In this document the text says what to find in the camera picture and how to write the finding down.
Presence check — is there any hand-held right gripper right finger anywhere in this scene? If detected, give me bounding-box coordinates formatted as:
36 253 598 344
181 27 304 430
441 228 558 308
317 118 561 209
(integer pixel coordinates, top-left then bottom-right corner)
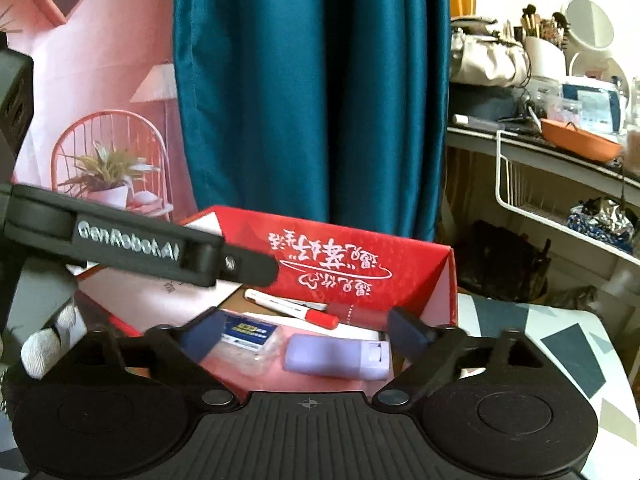
372 307 543 411

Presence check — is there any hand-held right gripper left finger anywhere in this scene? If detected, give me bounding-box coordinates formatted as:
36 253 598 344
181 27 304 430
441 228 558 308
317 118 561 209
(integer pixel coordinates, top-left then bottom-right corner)
65 307 241 411

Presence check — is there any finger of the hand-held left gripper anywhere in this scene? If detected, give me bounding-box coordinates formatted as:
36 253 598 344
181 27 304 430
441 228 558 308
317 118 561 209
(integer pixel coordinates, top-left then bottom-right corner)
217 242 279 286

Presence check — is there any clear box with blue label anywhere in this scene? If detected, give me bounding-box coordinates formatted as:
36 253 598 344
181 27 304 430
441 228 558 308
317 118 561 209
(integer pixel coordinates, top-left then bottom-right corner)
200 310 283 376

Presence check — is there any dark red tube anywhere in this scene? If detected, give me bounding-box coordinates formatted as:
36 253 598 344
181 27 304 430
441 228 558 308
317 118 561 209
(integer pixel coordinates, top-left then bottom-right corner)
325 302 396 333

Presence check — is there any white marker with red cap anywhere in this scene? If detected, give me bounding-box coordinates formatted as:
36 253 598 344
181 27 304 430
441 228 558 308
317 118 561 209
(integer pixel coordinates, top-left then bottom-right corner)
243 287 337 330

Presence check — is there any purple plastic bottle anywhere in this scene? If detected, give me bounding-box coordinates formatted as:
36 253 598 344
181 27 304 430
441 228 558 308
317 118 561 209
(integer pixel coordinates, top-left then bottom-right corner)
282 334 392 381

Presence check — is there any red strawberry cardboard box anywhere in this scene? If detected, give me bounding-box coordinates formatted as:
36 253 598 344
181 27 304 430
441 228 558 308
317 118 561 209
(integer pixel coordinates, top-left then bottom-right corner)
65 205 460 393

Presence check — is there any person's left hand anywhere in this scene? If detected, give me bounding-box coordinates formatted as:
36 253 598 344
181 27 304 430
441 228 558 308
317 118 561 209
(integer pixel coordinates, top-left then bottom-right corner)
20 295 81 381

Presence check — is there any dark bag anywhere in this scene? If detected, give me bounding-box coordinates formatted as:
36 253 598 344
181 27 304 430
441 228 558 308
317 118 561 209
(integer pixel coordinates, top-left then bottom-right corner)
457 220 551 301

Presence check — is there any printed room backdrop cloth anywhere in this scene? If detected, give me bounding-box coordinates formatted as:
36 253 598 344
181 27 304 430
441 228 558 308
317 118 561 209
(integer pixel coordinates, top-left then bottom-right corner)
0 0 201 223

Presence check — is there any geometric patterned tablecloth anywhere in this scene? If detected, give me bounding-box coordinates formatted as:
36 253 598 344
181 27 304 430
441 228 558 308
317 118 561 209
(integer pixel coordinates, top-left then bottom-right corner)
457 292 640 480

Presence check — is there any teal curtain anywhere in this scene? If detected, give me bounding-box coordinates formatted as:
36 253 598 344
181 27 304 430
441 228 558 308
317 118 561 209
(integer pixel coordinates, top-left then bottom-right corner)
172 0 451 243

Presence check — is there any grey dressing table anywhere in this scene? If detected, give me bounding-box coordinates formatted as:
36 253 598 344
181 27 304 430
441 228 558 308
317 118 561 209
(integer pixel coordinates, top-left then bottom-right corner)
445 127 640 306

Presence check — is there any slim grey tube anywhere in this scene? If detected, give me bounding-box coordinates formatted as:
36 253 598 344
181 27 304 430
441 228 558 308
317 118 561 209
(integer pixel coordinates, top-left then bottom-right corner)
452 114 506 129

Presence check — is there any blue patterned cloth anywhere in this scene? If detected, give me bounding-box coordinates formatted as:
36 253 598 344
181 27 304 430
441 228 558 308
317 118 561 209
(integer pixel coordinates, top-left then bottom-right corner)
567 197 636 253

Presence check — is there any dark navy pouch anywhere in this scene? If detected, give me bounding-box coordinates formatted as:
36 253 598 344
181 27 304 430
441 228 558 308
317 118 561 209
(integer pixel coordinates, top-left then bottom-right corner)
450 85 521 121

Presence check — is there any orange tray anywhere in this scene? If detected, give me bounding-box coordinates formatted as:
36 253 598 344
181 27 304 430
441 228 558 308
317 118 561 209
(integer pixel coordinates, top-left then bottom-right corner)
540 118 623 162

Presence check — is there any clear round plastic tub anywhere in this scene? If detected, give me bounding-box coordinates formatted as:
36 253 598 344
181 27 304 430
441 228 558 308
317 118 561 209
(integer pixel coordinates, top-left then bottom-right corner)
545 97 583 123

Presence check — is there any beige cloth bag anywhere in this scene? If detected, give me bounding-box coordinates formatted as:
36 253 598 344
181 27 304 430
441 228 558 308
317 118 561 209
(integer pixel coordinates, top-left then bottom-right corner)
450 30 531 87

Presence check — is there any blue and white box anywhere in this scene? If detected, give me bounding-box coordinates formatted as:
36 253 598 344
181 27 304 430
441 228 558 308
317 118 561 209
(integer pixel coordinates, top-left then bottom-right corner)
562 81 623 133

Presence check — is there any bunch of makeup brushes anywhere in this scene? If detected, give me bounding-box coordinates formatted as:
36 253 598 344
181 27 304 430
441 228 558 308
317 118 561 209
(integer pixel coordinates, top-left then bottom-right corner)
502 4 571 51

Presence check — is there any round white vanity mirror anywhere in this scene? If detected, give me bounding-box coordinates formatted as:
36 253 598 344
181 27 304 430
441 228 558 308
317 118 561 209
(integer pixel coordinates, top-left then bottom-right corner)
562 0 628 86

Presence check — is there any white wire basket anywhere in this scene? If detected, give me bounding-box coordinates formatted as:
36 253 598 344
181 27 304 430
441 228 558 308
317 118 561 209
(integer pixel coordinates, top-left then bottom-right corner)
495 130 640 266

